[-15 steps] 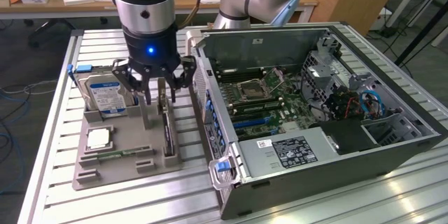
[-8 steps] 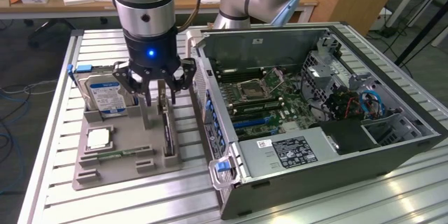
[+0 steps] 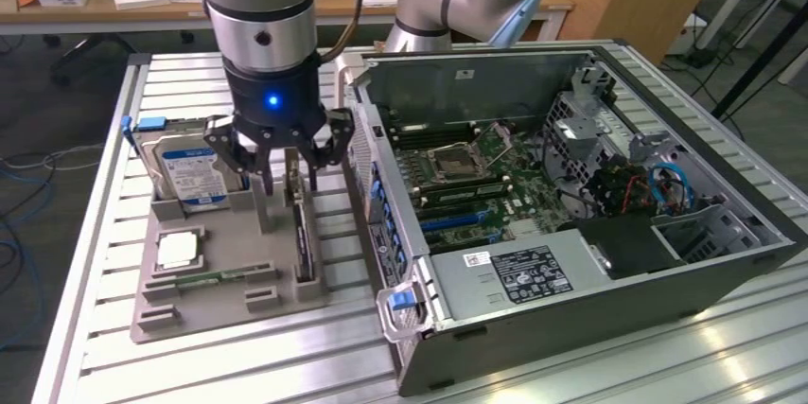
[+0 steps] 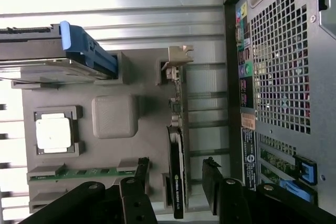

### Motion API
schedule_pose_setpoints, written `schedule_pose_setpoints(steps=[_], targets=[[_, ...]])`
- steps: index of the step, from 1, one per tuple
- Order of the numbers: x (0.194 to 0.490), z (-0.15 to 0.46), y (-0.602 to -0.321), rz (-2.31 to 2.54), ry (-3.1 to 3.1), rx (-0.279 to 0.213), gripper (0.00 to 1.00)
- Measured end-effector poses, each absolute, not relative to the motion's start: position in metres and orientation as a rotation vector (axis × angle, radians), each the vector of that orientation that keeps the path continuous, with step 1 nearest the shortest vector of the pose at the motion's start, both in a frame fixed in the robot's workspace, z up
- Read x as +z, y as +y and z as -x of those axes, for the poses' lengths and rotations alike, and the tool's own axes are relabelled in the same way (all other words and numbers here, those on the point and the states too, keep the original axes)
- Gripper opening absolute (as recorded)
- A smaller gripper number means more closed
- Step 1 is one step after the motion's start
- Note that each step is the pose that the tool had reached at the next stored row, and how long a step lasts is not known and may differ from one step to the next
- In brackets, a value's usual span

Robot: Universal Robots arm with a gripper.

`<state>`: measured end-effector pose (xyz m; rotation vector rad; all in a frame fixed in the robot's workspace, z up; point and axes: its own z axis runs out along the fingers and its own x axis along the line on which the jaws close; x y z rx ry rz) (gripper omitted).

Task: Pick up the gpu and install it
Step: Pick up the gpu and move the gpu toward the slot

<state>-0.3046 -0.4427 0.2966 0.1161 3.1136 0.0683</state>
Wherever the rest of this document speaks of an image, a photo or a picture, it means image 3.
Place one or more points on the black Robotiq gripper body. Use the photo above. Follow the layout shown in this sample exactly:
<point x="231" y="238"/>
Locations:
<point x="275" y="96"/>

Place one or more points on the black graphics card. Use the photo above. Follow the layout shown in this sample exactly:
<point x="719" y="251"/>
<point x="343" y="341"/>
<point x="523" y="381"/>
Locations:
<point x="305" y="243"/>

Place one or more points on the hard disk with blue caddy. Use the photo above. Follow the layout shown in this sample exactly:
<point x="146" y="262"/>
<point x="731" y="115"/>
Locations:
<point x="183" y="177"/>

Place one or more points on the CPU socket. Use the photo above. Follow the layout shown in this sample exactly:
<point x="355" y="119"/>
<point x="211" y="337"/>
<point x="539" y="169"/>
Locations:
<point x="458" y="163"/>

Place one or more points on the grey printed parts rack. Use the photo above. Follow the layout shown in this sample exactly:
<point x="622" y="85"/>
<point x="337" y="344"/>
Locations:
<point x="241" y="252"/>

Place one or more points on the silver CPU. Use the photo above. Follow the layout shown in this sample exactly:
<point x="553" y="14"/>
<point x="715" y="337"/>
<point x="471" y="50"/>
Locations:
<point x="177" y="250"/>

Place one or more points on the metal socket cover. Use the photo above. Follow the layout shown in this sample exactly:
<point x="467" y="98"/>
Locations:
<point x="493" y="141"/>

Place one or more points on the blue expansion slot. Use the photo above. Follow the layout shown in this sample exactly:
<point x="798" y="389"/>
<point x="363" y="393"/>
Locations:
<point x="455" y="221"/>

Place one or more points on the green loose RAM stick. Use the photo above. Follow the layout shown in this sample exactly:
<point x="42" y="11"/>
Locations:
<point x="215" y="277"/>

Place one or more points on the black office chair base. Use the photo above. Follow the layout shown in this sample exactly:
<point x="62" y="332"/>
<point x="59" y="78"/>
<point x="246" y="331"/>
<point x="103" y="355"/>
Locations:
<point x="82" y="49"/>

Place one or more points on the green motherboard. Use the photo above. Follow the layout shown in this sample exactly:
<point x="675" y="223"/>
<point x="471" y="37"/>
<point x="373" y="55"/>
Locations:
<point x="537" y="186"/>

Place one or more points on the wooden desk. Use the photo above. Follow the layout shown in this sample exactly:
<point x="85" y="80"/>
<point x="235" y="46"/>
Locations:
<point x="95" y="11"/>

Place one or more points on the blue case latch tab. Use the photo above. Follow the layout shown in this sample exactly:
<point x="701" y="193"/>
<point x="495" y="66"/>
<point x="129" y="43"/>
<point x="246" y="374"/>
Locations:
<point x="401" y="302"/>

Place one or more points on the grey power supply unit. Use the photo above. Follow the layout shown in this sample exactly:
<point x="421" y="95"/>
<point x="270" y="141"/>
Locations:
<point x="467" y="290"/>

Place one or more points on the metal drive cage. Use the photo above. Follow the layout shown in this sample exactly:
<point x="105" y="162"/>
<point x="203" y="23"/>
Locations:
<point x="587" y="139"/>

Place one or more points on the open black PC case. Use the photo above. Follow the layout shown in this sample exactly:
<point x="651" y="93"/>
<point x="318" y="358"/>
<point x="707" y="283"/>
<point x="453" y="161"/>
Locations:
<point x="569" y="328"/>

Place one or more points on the metal disk bay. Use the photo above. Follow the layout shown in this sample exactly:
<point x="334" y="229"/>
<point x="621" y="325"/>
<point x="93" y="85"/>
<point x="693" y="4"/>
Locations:
<point x="707" y="233"/>

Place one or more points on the black slanted pole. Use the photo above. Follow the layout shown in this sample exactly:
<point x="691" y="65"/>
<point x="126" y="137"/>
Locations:
<point x="726" y="103"/>

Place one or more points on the white table frame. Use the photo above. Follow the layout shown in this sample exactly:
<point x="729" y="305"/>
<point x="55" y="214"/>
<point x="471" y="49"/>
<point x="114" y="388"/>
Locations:
<point x="797" y="54"/>

